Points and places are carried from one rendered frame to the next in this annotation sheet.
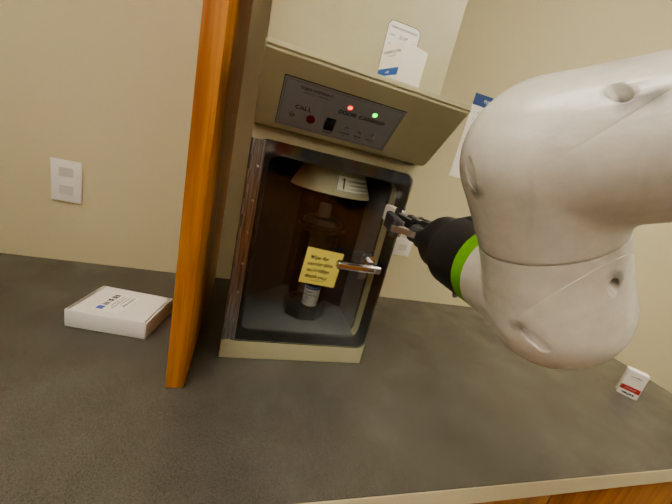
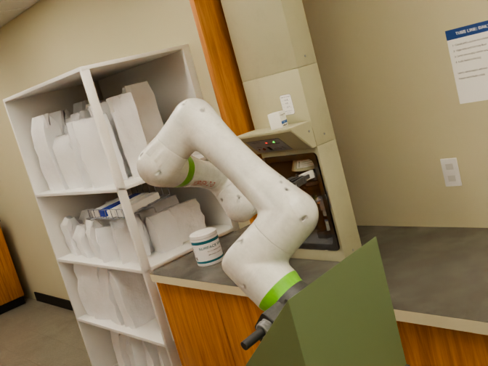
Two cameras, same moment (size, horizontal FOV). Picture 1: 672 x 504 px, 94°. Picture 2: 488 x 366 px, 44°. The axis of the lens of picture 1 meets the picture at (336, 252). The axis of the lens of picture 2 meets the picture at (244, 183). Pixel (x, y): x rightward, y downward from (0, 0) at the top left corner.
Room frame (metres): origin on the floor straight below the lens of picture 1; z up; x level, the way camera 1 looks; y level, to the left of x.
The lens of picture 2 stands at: (-0.45, -2.13, 1.74)
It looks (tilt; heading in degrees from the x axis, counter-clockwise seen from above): 10 degrees down; 69
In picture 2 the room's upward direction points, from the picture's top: 15 degrees counter-clockwise
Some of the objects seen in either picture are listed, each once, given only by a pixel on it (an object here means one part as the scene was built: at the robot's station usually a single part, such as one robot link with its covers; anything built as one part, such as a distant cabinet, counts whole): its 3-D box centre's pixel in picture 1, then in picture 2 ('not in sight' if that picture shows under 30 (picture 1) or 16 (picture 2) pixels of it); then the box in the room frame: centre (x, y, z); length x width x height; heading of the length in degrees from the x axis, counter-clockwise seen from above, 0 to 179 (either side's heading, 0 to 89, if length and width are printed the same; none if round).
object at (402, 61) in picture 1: (400, 70); (277, 120); (0.57, -0.03, 1.54); 0.05 x 0.05 x 0.06; 37
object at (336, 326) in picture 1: (318, 258); (299, 202); (0.60, 0.03, 1.19); 0.30 x 0.01 x 0.40; 108
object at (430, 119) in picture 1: (359, 114); (274, 141); (0.55, 0.02, 1.46); 0.32 x 0.11 x 0.10; 108
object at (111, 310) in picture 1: (123, 310); not in sight; (0.60, 0.43, 0.96); 0.16 x 0.12 x 0.04; 96
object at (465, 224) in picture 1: (471, 254); not in sight; (0.38, -0.16, 1.31); 0.09 x 0.06 x 0.12; 108
